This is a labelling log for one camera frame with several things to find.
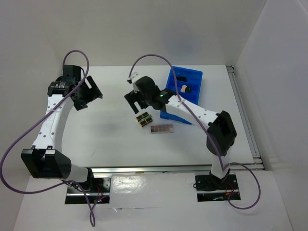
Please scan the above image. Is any green lip balm tube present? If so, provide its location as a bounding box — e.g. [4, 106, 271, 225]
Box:
[140, 115, 152, 122]

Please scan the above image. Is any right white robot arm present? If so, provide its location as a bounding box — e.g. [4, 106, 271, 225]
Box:
[125, 73, 237, 189]

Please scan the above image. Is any front aluminium rail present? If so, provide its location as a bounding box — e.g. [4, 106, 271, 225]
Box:
[38, 165, 265, 176]

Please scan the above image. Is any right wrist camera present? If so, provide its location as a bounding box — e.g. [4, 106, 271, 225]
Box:
[127, 72, 142, 92]

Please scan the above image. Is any black square compact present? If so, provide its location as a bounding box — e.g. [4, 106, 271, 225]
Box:
[177, 76, 187, 82]

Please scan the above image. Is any purple cable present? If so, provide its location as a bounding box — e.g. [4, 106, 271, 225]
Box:
[128, 54, 262, 210]
[0, 50, 97, 227]

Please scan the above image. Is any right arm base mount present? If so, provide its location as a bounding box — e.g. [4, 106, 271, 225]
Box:
[192, 171, 241, 202]

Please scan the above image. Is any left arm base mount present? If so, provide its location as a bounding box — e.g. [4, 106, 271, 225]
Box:
[65, 176, 111, 205]

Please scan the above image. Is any lower black gold lipstick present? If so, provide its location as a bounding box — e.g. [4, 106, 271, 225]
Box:
[139, 118, 153, 127]

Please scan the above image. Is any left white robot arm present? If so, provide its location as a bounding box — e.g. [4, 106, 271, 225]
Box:
[21, 65, 103, 192]

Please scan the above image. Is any aluminium rail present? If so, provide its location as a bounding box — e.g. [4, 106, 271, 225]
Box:
[38, 165, 265, 176]
[226, 66, 264, 169]

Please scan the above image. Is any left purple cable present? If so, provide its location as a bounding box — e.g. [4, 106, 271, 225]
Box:
[0, 50, 97, 227]

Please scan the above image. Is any right side aluminium rail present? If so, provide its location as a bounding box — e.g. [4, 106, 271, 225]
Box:
[226, 66, 264, 169]

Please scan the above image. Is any black gold lipstick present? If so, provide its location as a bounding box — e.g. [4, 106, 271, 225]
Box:
[139, 118, 153, 127]
[136, 112, 149, 122]

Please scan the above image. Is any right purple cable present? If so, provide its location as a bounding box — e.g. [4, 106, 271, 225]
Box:
[128, 54, 262, 210]

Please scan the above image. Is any green round compact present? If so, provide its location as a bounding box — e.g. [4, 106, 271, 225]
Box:
[185, 86, 192, 93]

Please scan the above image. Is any eyeshadow palette clear case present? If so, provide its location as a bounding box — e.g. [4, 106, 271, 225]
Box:
[150, 124, 175, 134]

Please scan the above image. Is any blue plastic organizer bin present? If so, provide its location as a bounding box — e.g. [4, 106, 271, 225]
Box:
[160, 66, 203, 125]

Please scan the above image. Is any upper black gold lipstick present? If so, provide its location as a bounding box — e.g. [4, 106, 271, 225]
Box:
[136, 112, 149, 122]

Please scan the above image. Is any beige makeup sponge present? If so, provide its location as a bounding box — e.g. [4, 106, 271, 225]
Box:
[180, 85, 187, 93]

